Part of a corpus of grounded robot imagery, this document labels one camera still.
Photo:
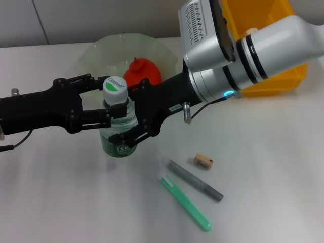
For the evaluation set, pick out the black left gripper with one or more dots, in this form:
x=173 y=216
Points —
x=38 y=111

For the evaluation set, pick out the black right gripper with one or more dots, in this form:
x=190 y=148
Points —
x=167 y=98

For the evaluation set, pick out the clear green-label water bottle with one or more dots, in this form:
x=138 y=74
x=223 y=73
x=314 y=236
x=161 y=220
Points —
x=114 y=87

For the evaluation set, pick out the red-orange knobby orange fruit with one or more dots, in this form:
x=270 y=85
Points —
x=144 y=68

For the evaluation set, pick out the grey marker pen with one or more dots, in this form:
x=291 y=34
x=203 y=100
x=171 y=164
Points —
x=195 y=181

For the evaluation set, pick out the mint green pen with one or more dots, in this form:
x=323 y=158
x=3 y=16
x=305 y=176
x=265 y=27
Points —
x=186 y=200

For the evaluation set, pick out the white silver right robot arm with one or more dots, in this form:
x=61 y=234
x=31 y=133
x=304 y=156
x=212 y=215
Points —
x=278 y=50

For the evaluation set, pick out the translucent green wavy fruit plate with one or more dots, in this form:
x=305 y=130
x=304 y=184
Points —
x=101 y=55

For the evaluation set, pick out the silver left gripper connector stud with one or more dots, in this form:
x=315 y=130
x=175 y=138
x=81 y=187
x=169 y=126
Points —
x=15 y=91

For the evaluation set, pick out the yellow plastic storage bin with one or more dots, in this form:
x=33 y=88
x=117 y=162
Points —
x=253 y=12

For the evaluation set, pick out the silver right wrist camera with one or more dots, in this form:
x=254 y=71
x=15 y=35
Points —
x=200 y=30

